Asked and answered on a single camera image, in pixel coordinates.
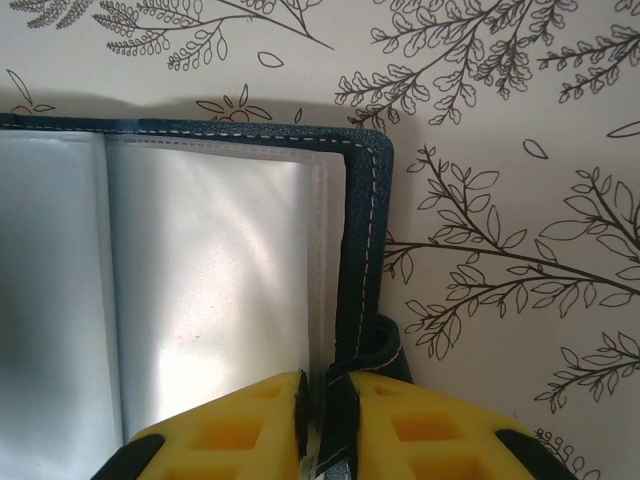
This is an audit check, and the dark blue card holder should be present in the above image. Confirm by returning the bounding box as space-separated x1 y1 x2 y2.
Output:
0 112 415 480

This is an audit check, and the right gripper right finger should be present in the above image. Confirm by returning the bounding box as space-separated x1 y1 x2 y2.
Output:
347 372 605 480

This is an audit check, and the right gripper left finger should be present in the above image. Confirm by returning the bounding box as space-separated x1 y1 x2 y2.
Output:
97 369 312 480

